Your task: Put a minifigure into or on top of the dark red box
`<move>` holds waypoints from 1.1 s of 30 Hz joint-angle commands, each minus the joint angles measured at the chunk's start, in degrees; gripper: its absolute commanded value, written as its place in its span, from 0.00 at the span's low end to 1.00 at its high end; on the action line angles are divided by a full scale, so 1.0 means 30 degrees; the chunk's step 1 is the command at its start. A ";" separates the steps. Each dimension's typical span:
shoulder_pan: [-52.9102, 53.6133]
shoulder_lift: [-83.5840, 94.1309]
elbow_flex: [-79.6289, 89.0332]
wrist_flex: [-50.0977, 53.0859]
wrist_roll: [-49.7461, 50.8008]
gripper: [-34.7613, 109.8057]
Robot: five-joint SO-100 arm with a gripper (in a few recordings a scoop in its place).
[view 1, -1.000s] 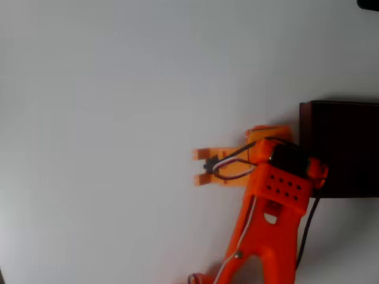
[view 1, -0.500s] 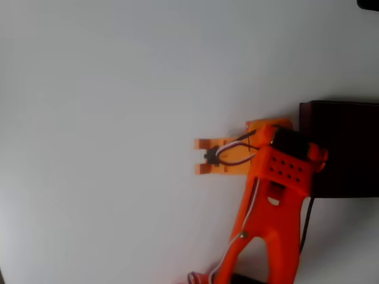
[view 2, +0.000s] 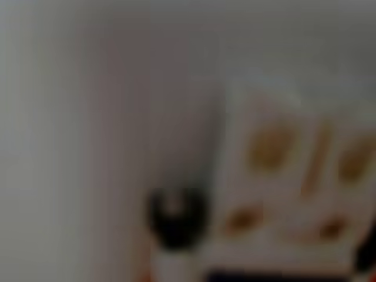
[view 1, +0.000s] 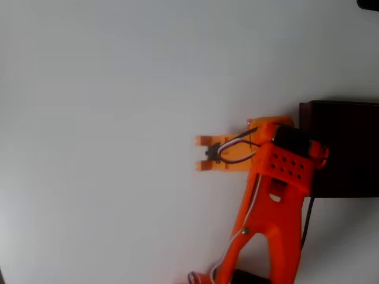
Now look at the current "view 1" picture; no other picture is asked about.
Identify dark red open box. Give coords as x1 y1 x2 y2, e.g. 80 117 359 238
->
298 99 379 199

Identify black object at edge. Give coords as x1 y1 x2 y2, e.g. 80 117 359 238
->
356 0 379 12

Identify white red black servo cable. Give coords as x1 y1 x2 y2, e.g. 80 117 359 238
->
217 138 263 165

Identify white cable along arm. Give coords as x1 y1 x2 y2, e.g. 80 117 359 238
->
210 173 262 280

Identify purple looped cable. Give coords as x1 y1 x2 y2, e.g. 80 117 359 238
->
187 270 205 284

